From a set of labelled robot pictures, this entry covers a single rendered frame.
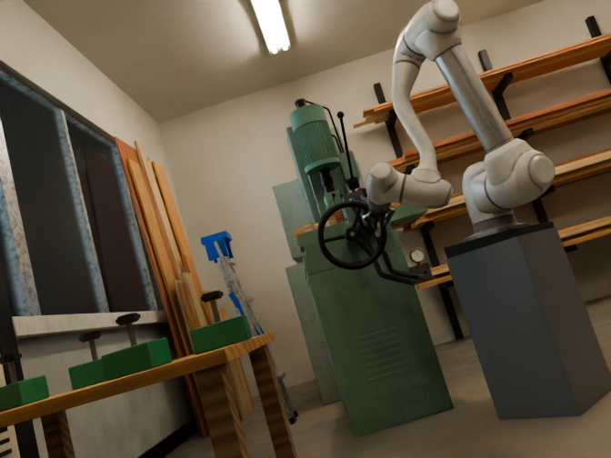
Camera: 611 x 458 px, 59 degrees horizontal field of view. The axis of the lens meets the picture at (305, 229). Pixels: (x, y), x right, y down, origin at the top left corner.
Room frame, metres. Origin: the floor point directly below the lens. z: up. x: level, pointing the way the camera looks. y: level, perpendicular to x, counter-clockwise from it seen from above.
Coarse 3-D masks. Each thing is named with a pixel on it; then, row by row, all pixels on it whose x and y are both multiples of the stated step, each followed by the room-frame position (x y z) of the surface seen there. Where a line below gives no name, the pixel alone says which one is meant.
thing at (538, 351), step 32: (480, 256) 1.94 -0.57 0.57; (512, 256) 1.86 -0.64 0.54; (544, 256) 1.92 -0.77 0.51; (480, 288) 1.98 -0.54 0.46; (512, 288) 1.89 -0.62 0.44; (544, 288) 1.87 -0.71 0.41; (576, 288) 2.02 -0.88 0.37; (480, 320) 2.01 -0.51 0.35; (512, 320) 1.92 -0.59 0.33; (544, 320) 1.84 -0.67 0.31; (576, 320) 1.96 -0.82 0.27; (480, 352) 2.04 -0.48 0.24; (512, 352) 1.95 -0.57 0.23; (544, 352) 1.86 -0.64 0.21; (576, 352) 1.91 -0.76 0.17; (512, 384) 1.98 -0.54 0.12; (544, 384) 1.89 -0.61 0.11; (576, 384) 1.86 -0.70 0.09; (608, 384) 2.00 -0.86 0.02; (512, 416) 2.01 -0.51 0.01; (544, 416) 1.92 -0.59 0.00
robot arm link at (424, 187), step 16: (400, 64) 1.88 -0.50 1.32; (400, 80) 1.88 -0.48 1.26; (400, 96) 1.88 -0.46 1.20; (400, 112) 1.88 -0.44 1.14; (416, 128) 1.86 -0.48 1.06; (416, 144) 1.86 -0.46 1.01; (432, 144) 1.85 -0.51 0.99; (432, 160) 1.83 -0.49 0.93; (416, 176) 1.80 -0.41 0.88; (432, 176) 1.80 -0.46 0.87; (416, 192) 1.80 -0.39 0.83; (432, 192) 1.79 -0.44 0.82; (448, 192) 1.80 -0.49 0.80; (432, 208) 1.85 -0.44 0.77
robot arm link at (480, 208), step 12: (468, 168) 2.01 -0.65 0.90; (480, 168) 1.96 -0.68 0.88; (468, 180) 1.99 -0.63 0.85; (480, 180) 1.94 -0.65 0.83; (468, 192) 2.00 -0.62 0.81; (480, 192) 1.94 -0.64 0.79; (468, 204) 2.02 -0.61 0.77; (480, 204) 1.96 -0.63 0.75; (492, 204) 1.93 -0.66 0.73; (480, 216) 1.99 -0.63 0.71; (492, 216) 1.97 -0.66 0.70
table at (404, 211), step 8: (400, 208) 2.42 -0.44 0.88; (408, 208) 2.42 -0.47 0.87; (416, 208) 2.42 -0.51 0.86; (424, 208) 2.42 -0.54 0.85; (392, 216) 2.42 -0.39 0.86; (400, 216) 2.42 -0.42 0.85; (408, 216) 2.43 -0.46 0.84; (416, 216) 2.52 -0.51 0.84; (336, 224) 2.41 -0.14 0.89; (344, 224) 2.41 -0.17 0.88; (352, 224) 2.31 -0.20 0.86; (392, 224) 2.56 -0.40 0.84; (312, 232) 2.40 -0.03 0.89; (328, 232) 2.41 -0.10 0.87; (336, 232) 2.41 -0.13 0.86; (344, 232) 2.41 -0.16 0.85; (304, 240) 2.40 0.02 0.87; (312, 240) 2.40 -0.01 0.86; (304, 248) 2.47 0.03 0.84
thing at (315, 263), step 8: (392, 232) 2.42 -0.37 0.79; (360, 240) 2.41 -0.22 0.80; (392, 240) 2.42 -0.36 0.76; (336, 248) 2.41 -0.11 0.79; (344, 248) 2.41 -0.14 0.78; (352, 248) 2.41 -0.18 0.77; (360, 248) 2.41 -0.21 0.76; (392, 248) 2.42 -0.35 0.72; (400, 248) 2.42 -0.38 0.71; (304, 256) 2.40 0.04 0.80; (312, 256) 2.40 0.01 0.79; (320, 256) 2.40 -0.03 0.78; (336, 256) 2.41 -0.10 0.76; (344, 256) 2.41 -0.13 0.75; (352, 256) 2.41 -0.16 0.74; (360, 256) 2.41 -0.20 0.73; (368, 256) 2.41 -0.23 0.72; (304, 264) 2.51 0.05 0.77; (312, 264) 2.40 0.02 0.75; (320, 264) 2.40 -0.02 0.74; (328, 264) 2.40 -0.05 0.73; (312, 272) 2.40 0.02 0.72; (320, 272) 2.41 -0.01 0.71
